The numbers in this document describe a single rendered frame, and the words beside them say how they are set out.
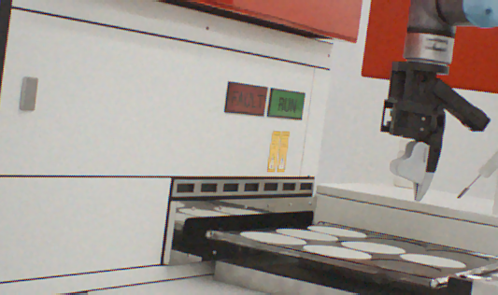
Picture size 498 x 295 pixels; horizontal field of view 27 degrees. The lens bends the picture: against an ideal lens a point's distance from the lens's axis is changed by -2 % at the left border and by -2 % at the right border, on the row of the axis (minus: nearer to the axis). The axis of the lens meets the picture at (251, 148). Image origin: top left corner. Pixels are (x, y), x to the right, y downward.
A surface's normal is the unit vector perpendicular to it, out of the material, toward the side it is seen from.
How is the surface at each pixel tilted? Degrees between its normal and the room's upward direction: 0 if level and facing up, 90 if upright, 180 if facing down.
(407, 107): 90
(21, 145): 90
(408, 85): 90
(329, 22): 90
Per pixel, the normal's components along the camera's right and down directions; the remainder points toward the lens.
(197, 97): 0.84, 0.15
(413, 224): -0.51, -0.03
